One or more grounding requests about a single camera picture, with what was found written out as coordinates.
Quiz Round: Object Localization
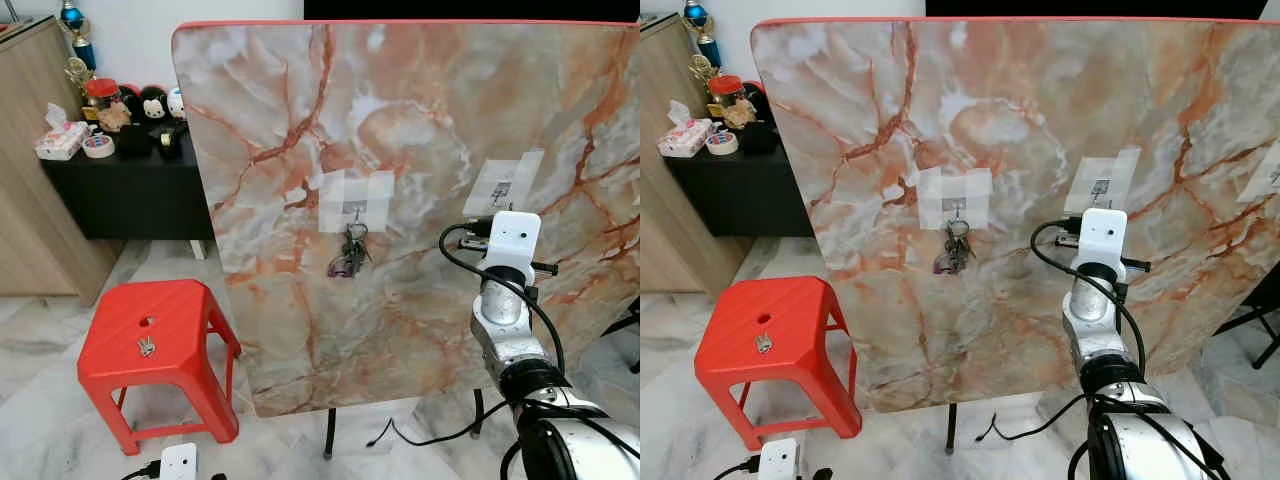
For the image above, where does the taped clear adhesive hook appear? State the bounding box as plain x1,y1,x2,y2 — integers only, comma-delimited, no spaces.
318,169,396,235
1237,140,1280,206
464,149,546,215
917,166,993,232
1064,147,1142,213

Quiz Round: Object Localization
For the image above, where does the black metal frame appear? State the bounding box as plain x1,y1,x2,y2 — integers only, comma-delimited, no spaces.
598,307,641,374
1211,261,1280,370

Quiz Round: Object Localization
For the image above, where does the black tape dispenser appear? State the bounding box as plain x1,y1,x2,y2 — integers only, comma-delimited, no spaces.
148,120,191,162

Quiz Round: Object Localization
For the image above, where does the light wooden cabinet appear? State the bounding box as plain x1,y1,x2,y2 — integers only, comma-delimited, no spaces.
640,12,747,301
0,14,123,303

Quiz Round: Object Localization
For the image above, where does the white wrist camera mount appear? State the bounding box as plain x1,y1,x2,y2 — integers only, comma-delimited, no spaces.
484,211,542,291
758,438,800,480
160,443,198,480
1077,207,1129,287

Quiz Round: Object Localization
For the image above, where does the key bunch with purple fob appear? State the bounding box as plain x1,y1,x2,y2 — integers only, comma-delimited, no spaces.
932,220,977,277
326,222,373,280

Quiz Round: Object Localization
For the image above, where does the black cable on floor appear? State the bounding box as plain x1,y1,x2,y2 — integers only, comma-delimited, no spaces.
973,394,1097,445
366,398,513,449

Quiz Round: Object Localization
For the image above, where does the black low cabinet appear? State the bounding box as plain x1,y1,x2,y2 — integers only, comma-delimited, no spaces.
43,140,216,242
663,138,817,239

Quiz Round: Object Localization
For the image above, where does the jar with red lid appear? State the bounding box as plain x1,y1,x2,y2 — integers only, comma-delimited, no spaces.
84,78,124,132
707,75,748,128

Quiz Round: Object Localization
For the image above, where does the blue and gold trophy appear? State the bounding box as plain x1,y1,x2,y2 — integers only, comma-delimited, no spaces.
683,0,723,86
57,0,99,93

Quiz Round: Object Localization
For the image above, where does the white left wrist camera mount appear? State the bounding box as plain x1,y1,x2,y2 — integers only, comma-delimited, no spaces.
758,438,800,480
160,443,198,480

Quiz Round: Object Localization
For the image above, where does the floral tissue pack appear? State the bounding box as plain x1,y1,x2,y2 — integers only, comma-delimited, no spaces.
656,101,714,159
34,103,92,162

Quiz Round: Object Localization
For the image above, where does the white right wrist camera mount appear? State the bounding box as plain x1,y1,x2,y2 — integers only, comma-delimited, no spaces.
484,211,542,291
1077,207,1129,287

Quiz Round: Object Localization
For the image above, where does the red plastic stool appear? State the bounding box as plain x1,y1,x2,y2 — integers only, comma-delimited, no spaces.
694,276,863,452
78,279,242,457

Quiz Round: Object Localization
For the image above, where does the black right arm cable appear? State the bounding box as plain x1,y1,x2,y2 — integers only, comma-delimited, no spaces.
1030,219,1147,377
439,222,567,376

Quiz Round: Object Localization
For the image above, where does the marble pattern folding table top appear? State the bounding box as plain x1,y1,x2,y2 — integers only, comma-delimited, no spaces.
750,16,1280,414
171,19,641,418

